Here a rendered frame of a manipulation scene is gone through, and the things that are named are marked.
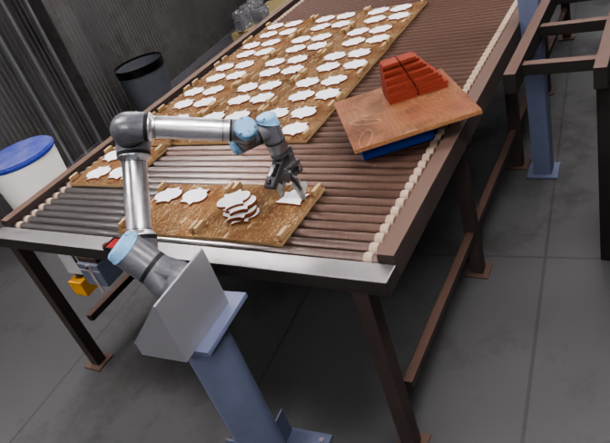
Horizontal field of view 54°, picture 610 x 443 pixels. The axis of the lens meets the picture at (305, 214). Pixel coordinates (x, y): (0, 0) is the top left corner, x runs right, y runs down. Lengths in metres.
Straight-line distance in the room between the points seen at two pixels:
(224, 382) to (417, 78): 1.41
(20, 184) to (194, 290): 3.17
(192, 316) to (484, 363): 1.37
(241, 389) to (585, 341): 1.47
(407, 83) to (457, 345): 1.18
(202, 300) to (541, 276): 1.78
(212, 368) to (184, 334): 0.25
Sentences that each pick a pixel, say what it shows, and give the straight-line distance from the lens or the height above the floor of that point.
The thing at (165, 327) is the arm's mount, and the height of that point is 1.02.
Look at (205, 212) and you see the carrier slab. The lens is 2.42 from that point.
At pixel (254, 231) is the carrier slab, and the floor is 0.94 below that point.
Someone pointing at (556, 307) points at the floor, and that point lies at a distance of 2.95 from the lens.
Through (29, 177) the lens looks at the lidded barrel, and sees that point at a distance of 4.86.
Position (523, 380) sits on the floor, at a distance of 2.67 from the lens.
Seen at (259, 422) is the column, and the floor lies 0.37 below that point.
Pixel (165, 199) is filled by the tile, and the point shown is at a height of 0.95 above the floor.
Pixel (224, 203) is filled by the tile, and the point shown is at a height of 1.00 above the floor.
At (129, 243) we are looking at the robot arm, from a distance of 1.92.
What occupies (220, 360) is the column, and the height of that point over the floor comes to 0.73.
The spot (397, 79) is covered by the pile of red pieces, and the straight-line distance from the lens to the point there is 2.53.
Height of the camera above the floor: 2.08
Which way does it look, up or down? 32 degrees down
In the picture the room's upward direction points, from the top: 19 degrees counter-clockwise
